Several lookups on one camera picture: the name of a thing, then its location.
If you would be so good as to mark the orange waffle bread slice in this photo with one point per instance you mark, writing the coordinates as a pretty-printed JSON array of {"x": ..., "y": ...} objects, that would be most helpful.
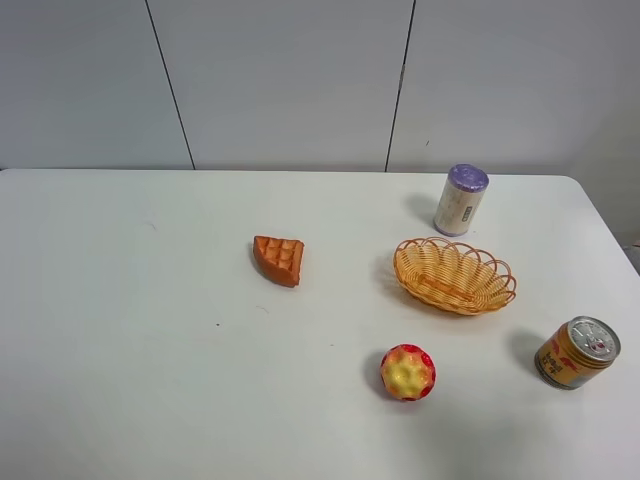
[{"x": 279, "y": 259}]

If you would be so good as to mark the woven orange wicker basket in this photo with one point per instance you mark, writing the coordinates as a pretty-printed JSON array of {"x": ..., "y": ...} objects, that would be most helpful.
[{"x": 453, "y": 277}]

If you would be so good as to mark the purple-lidded cylindrical canister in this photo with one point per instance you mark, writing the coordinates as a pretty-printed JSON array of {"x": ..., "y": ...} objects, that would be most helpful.
[{"x": 460, "y": 199}]

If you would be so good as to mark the red yellow apple toy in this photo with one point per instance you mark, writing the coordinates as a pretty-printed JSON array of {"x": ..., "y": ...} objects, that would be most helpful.
[{"x": 407, "y": 372}]

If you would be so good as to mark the gold energy drink can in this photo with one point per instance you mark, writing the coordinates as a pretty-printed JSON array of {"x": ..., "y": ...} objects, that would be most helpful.
[{"x": 578, "y": 350}]

